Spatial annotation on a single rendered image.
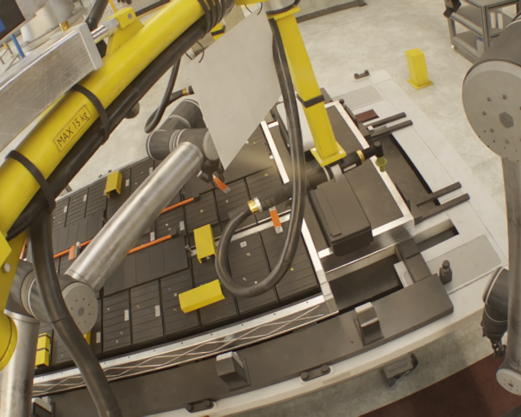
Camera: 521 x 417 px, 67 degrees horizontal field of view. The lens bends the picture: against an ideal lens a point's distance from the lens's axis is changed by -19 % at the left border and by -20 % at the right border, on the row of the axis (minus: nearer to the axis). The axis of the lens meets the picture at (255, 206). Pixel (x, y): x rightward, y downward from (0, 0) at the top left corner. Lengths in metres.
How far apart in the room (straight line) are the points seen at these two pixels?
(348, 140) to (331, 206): 0.51
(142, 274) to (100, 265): 0.72
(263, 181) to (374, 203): 0.50
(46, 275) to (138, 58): 0.32
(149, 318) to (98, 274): 0.60
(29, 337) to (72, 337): 0.76
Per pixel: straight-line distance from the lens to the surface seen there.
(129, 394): 1.82
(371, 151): 1.42
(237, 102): 0.93
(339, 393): 2.47
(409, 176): 2.20
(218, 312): 1.65
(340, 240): 1.58
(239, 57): 0.95
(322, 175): 1.37
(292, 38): 1.14
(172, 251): 1.92
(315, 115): 1.25
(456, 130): 3.71
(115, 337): 1.82
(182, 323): 1.69
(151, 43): 0.69
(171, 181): 1.40
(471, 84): 0.56
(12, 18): 0.54
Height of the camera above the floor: 2.28
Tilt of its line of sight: 41 degrees down
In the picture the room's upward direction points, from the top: 25 degrees counter-clockwise
